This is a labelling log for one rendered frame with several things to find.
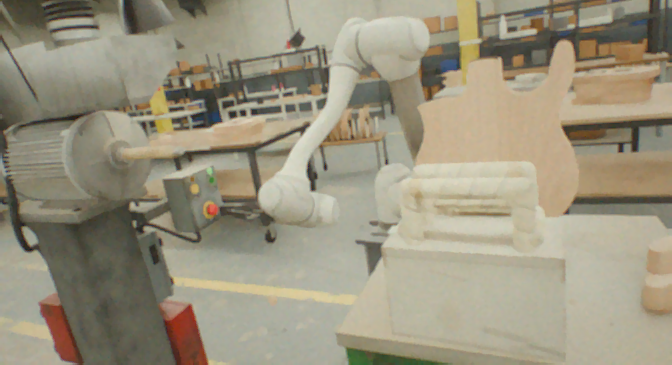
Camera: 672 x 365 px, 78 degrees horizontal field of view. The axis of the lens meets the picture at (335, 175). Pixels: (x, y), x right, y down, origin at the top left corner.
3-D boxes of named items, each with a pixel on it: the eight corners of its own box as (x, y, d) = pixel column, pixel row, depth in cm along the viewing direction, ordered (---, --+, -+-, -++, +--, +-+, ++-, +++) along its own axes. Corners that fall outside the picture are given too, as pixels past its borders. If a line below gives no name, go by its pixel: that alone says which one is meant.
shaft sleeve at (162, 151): (134, 152, 116) (130, 162, 115) (125, 146, 113) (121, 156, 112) (182, 148, 108) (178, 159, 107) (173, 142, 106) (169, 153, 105)
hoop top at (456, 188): (397, 201, 66) (394, 182, 65) (402, 194, 69) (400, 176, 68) (535, 203, 57) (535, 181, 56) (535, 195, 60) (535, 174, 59)
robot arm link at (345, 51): (320, 63, 135) (352, 58, 126) (333, 13, 138) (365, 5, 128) (345, 81, 144) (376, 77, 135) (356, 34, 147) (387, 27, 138)
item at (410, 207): (402, 245, 68) (396, 192, 65) (407, 237, 71) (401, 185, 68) (421, 246, 67) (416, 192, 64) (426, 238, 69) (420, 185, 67)
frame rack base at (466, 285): (391, 336, 73) (379, 248, 68) (412, 289, 86) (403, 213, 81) (568, 363, 61) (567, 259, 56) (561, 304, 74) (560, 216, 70)
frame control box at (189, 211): (140, 252, 147) (119, 184, 140) (182, 227, 166) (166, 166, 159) (192, 256, 137) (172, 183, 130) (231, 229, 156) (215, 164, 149)
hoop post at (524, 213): (513, 252, 60) (510, 192, 58) (513, 242, 63) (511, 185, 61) (537, 253, 59) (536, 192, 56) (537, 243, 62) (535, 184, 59)
